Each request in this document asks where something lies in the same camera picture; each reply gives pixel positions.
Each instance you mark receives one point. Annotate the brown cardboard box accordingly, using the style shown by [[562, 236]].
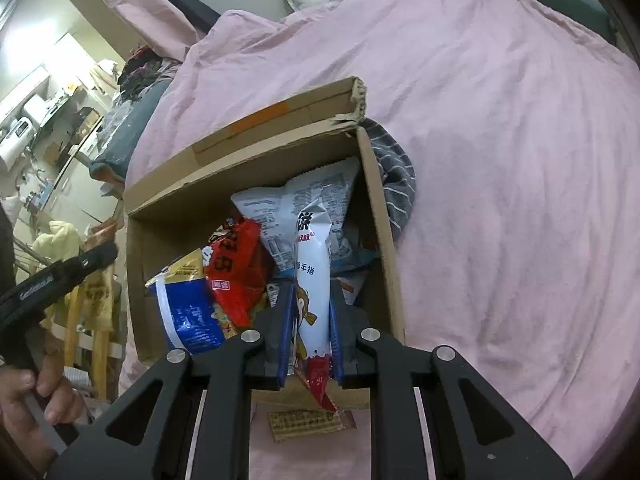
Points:
[[170, 240]]

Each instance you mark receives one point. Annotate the yellow cloth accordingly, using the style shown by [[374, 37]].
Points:
[[57, 240]]

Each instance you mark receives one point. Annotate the wooden stool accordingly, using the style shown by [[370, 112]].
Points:
[[95, 340]]

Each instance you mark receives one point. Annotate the dark grey blue cushion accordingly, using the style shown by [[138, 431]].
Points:
[[130, 135]]

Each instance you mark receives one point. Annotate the teal mattress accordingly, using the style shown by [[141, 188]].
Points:
[[575, 0]]

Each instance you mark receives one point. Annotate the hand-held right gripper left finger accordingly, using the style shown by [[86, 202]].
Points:
[[285, 340]]

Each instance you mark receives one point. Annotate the slim white monkey snack packet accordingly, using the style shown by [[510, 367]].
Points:
[[312, 270]]

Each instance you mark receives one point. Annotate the pink blanket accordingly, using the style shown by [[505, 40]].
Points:
[[500, 160]]

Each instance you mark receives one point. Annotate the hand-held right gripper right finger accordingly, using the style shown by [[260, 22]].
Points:
[[337, 340]]

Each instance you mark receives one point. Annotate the white snack bag red strip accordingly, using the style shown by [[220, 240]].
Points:
[[270, 210]]

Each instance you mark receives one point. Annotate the grey striped cloth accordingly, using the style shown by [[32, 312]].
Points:
[[395, 180]]

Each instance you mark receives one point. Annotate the pink pillow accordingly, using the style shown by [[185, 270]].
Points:
[[145, 5]]

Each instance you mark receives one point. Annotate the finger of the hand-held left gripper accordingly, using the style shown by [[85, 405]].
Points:
[[100, 257]]

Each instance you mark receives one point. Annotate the light blue white snack bag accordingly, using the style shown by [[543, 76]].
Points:
[[355, 250]]

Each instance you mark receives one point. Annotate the blue snack bag white stripe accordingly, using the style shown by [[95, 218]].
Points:
[[190, 315]]

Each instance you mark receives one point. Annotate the tan wafer biscuit packet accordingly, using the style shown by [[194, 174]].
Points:
[[300, 425]]

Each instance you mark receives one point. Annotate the white kitchen appliance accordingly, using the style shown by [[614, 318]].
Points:
[[15, 140]]

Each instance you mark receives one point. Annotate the pile of dark clothes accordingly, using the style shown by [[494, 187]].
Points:
[[147, 70]]

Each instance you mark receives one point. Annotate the red cartoon snack bag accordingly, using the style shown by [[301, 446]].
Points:
[[235, 270]]

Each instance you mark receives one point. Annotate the person's left hand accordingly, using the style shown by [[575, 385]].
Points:
[[55, 390]]

